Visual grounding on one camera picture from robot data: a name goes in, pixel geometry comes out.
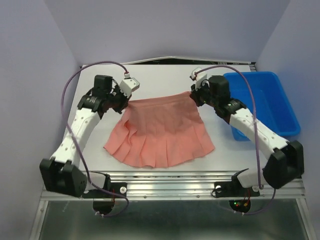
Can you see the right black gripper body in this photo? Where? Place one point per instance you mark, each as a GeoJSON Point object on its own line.
{"type": "Point", "coordinates": [204, 92]}

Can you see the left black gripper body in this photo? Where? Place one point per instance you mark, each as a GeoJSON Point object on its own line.
{"type": "Point", "coordinates": [115, 97]}

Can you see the pink pleated skirt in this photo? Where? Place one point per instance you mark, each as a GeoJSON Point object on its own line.
{"type": "Point", "coordinates": [159, 132]}

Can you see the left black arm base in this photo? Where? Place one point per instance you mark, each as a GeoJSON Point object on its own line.
{"type": "Point", "coordinates": [107, 205]}

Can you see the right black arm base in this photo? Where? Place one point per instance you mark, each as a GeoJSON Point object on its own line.
{"type": "Point", "coordinates": [240, 197]}

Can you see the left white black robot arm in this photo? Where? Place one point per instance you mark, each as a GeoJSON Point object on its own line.
{"type": "Point", "coordinates": [61, 173]}

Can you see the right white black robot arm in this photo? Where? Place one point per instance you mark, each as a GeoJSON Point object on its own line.
{"type": "Point", "coordinates": [285, 159]}

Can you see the blue plastic bin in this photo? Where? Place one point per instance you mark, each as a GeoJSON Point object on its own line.
{"type": "Point", "coordinates": [272, 105]}

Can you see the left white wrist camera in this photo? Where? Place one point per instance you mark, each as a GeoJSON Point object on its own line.
{"type": "Point", "coordinates": [128, 86]}

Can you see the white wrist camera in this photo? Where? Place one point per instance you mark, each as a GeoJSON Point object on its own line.
{"type": "Point", "coordinates": [128, 86]}
{"type": "Point", "coordinates": [198, 77]}

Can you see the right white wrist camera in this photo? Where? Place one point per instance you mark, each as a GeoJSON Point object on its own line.
{"type": "Point", "coordinates": [198, 77]}

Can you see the aluminium frame rails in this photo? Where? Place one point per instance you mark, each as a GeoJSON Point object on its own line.
{"type": "Point", "coordinates": [191, 180]}

